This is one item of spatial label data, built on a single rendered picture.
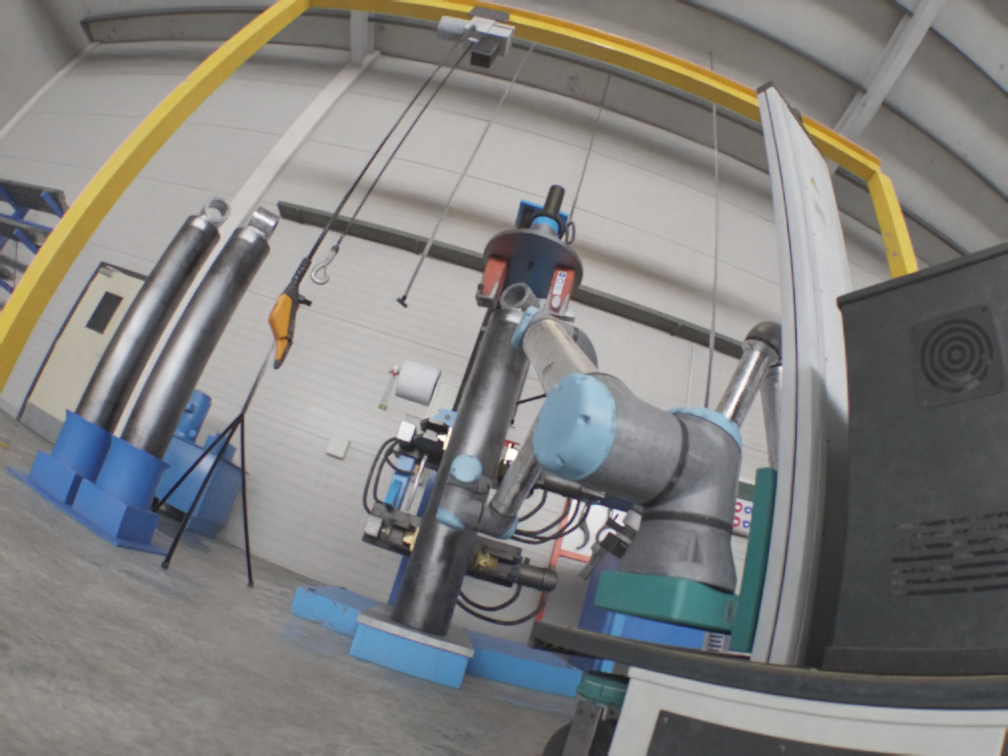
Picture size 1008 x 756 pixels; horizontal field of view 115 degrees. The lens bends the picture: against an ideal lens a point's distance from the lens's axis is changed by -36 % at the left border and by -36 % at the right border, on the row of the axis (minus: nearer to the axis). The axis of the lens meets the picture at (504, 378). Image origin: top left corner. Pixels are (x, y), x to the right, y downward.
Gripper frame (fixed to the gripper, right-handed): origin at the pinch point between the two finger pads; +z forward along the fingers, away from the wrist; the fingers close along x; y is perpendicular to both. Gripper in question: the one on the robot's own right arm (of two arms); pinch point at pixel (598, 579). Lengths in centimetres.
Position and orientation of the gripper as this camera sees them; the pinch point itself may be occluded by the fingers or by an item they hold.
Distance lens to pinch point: 148.4
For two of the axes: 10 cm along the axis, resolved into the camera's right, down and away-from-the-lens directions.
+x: 6.4, 5.7, 5.2
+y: 4.9, 2.1, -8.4
